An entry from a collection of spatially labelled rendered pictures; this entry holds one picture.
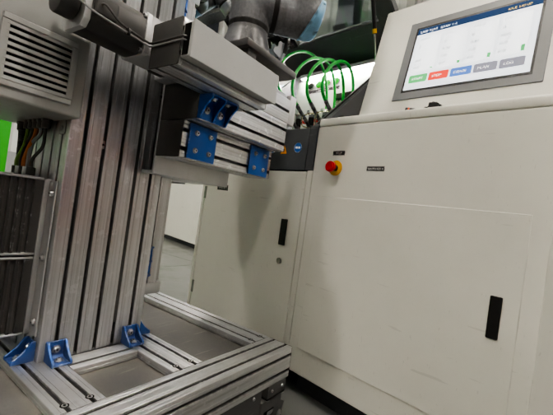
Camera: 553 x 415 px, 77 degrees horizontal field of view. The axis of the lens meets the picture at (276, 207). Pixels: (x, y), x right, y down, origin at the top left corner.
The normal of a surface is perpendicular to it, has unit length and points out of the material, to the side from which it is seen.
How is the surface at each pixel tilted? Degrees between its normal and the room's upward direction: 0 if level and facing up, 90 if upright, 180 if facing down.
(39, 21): 90
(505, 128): 90
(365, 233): 90
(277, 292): 90
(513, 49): 76
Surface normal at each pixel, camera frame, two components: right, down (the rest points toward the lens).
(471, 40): -0.65, -0.33
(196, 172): 0.81, 0.11
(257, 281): -0.70, -0.10
